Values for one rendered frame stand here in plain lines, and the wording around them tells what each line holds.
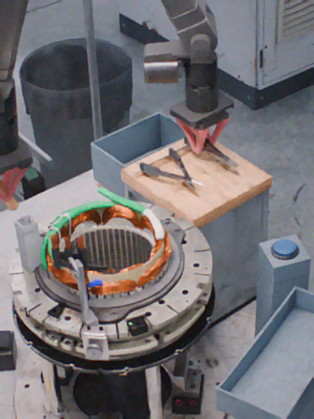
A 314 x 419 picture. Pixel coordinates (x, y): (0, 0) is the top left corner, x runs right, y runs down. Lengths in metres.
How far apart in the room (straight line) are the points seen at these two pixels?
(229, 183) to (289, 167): 1.91
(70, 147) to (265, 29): 1.04
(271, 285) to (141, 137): 0.46
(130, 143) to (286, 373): 0.67
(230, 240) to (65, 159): 1.53
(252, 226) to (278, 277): 0.19
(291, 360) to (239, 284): 0.42
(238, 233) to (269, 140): 2.03
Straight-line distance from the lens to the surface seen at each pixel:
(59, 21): 4.77
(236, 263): 1.77
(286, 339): 1.45
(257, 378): 1.40
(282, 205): 3.40
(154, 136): 1.91
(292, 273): 1.59
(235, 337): 1.80
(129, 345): 1.40
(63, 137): 3.13
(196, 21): 1.55
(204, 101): 1.64
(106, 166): 1.80
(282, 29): 3.81
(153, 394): 1.52
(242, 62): 3.86
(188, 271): 1.46
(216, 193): 1.67
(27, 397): 1.70
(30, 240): 1.45
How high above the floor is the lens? 2.06
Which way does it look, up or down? 37 degrees down
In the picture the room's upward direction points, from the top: 3 degrees counter-clockwise
